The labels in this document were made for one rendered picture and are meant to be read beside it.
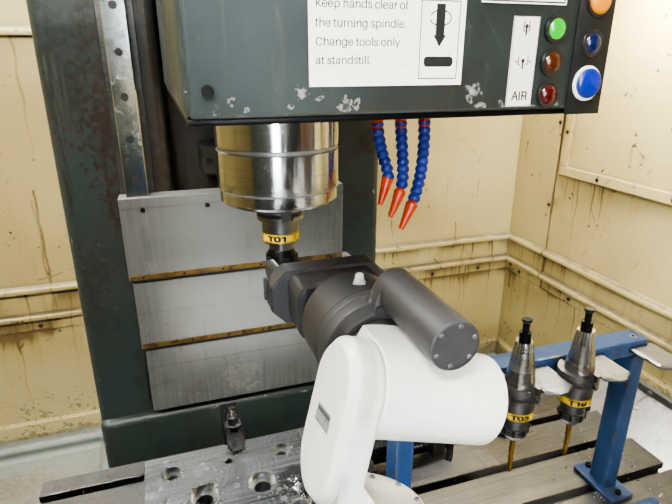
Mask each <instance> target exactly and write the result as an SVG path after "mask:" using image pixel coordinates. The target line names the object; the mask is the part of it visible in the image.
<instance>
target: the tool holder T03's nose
mask: <svg viewBox="0 0 672 504"><path fill-rule="evenodd" d="M501 431H502V433H504V435H505V436H506V437H507V438H508V439H509V440H512V441H518V440H520V439H521V438H524V437H525V436H526V435H527V433H529V426H528V422H527V423H514V422H511V421H508V420H506V419H505V422H504V425H503V427H502V429H501Z"/></svg>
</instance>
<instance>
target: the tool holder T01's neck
mask: <svg viewBox="0 0 672 504"><path fill-rule="evenodd" d="M298 230H299V225H298V221H296V222H293V221H284V222H282V224H271V223H264V222H262V232H264V233H266V234H269V235H288V234H293V233H296V232H297V231H298ZM298 240H299V239H298ZM298 240H296V241H294V242H291V243H285V244H273V243H268V242H265V241H264V240H263V242H265V243H267V244H271V245H287V244H292V243H295V242H297V241H298Z"/></svg>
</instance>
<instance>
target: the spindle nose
mask: <svg viewBox="0 0 672 504"><path fill-rule="evenodd" d="M213 130H214V143H215V146H216V148H215V156H216V169H217V181H218V188H219V189H220V199H221V201H222V202H224V203H225V204H226V205H228V206H230V207H232V208H235V209H239V210H244V211H251V212H265V213H282V212H296V211H304V210H310V209H315V208H319V207H322V206H325V205H327V204H329V203H331V202H332V201H333V200H334V199H335V198H336V197H337V186H338V146H337V144H338V122H319V123H291V124H263V125H235V126H213Z"/></svg>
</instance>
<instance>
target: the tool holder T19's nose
mask: <svg viewBox="0 0 672 504"><path fill-rule="evenodd" d="M557 412H558V415H559V417H561V419H562V420H563V422H564V423H565V424H567V425H571V426H574V425H577V424H578V423H581V422H583V421H584V419H586V414H587V412H586V411H585V408H582V409H579V408H573V407H569V406H567V405H565V404H563V403H562V402H560V404H559V405H558V406H557Z"/></svg>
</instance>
